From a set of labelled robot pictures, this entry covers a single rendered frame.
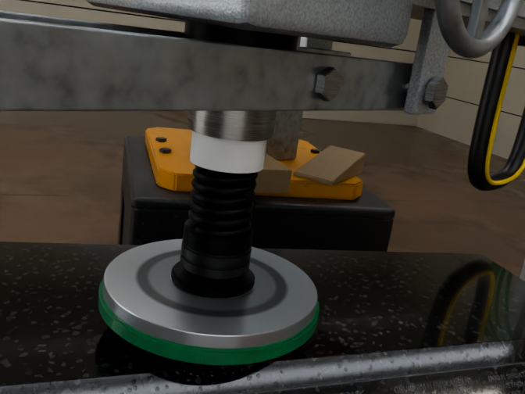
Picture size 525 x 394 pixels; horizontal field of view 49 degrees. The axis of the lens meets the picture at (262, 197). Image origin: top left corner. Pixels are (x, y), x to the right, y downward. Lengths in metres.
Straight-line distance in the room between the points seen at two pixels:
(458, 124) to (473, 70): 0.68
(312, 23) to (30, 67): 0.19
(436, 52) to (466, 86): 7.03
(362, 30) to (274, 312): 0.26
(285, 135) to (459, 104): 6.33
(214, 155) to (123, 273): 0.16
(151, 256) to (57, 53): 0.31
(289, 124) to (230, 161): 0.95
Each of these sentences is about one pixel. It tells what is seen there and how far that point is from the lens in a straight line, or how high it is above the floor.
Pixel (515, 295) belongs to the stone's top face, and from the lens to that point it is 0.86.
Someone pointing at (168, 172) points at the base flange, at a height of 0.78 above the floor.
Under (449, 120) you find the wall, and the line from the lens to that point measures 7.82.
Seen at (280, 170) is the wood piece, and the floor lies 0.83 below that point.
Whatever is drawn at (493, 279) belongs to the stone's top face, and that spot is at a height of 0.80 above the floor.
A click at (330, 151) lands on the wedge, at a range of 1.46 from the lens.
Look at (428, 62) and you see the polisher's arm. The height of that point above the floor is 1.09.
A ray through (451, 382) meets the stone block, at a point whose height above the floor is 0.78.
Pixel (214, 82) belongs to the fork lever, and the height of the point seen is 1.06.
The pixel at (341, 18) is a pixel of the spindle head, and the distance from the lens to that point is 0.45.
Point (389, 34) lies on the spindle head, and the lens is 0.51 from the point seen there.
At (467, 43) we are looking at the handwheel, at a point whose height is 1.12.
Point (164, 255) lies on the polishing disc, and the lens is 0.63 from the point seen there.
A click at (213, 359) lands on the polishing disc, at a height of 0.84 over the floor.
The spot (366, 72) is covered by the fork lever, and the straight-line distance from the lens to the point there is 0.57.
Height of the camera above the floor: 1.11
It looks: 17 degrees down
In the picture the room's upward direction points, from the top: 8 degrees clockwise
